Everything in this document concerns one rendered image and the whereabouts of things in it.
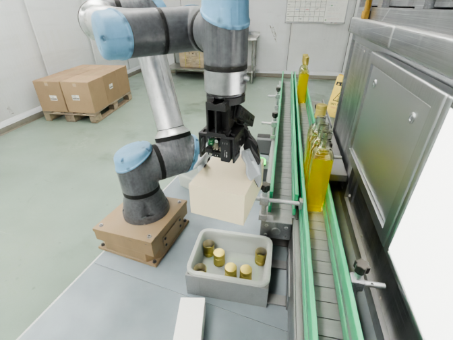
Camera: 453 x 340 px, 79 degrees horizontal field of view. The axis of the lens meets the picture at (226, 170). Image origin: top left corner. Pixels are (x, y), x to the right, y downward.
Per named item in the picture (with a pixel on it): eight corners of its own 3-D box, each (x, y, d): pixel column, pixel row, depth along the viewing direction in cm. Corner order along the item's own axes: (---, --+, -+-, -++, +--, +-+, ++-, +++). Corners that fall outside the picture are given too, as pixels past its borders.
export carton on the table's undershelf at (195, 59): (178, 67, 603) (177, 47, 582) (187, 63, 639) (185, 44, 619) (205, 69, 588) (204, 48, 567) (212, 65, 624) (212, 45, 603)
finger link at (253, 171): (252, 199, 55) (228, 162, 53) (259, 183, 60) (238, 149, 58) (265, 195, 54) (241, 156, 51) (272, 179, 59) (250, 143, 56)
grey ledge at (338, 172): (342, 195, 109) (348, 171, 103) (319, 193, 111) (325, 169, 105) (320, 115, 189) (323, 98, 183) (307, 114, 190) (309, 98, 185)
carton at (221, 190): (191, 212, 60) (188, 184, 56) (218, 175, 73) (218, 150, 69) (243, 225, 56) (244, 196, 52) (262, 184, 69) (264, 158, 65)
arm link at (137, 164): (117, 183, 90) (106, 145, 83) (157, 171, 95) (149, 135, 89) (125, 200, 80) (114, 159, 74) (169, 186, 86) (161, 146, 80)
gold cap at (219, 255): (212, 266, 82) (212, 256, 79) (214, 257, 85) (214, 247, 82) (224, 268, 81) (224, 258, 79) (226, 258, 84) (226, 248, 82)
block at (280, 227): (290, 242, 84) (292, 225, 80) (259, 238, 85) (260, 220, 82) (290, 234, 87) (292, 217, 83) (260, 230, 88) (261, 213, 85)
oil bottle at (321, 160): (321, 212, 86) (336, 152, 75) (303, 210, 87) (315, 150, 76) (320, 202, 91) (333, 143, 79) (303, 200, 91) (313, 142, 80)
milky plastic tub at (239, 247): (267, 307, 72) (269, 287, 68) (186, 293, 76) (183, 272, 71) (270, 256, 87) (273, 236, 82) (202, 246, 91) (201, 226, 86)
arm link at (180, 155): (156, 178, 94) (106, 4, 81) (195, 165, 100) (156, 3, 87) (165, 183, 83) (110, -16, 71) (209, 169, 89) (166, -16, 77)
